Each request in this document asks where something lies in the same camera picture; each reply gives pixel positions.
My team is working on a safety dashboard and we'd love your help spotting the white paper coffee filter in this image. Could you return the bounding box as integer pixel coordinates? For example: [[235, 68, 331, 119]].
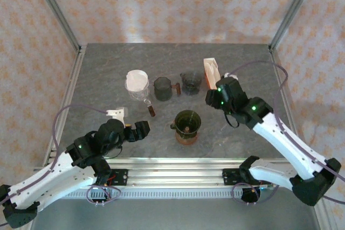
[[126, 69, 149, 93]]

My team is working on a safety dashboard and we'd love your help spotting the orange transparent dripper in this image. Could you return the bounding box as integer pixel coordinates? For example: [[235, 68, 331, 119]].
[[175, 130, 199, 145]]

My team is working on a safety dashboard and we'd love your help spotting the white orange filter box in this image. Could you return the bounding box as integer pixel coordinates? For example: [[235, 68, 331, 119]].
[[202, 57, 220, 90]]

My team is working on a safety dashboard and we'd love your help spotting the aluminium frame post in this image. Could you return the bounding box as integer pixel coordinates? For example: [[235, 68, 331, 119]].
[[29, 0, 83, 53], [269, 0, 321, 52]]

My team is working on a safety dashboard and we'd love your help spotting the clear glass dripper wooden handle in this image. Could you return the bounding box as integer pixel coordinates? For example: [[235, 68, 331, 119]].
[[124, 70, 156, 118]]

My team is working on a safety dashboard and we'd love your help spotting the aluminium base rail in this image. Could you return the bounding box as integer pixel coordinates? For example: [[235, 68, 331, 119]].
[[33, 156, 323, 187]]

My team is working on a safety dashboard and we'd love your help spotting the dark green dripper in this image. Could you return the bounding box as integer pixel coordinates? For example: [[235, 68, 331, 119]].
[[169, 109, 202, 135]]

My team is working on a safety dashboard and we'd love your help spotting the grey faceted dripper wooden handle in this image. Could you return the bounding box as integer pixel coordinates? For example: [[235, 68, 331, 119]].
[[153, 76, 181, 102]]

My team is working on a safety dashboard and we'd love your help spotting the aluminium side rail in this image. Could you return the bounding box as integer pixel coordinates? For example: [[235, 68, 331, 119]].
[[43, 46, 87, 161], [269, 48, 308, 165]]

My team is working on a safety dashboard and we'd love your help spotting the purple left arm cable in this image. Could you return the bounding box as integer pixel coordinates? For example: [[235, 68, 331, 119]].
[[0, 104, 108, 227]]

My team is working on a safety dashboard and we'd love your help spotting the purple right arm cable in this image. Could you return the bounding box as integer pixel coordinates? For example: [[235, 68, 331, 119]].
[[226, 61, 345, 205]]

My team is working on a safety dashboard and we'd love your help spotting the aluminium lower frame rail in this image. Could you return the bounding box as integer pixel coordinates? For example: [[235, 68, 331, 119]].
[[315, 204, 336, 230]]

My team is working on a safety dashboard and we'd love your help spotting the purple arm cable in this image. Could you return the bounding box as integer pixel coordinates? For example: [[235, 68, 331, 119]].
[[0, 104, 108, 227], [226, 61, 345, 205]]

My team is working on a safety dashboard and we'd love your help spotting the white slotted cable duct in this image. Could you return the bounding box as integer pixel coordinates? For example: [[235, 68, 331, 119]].
[[58, 188, 243, 200]]

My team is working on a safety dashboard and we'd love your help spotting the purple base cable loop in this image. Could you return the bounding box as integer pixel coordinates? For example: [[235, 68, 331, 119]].
[[232, 182, 270, 205], [86, 183, 122, 206]]

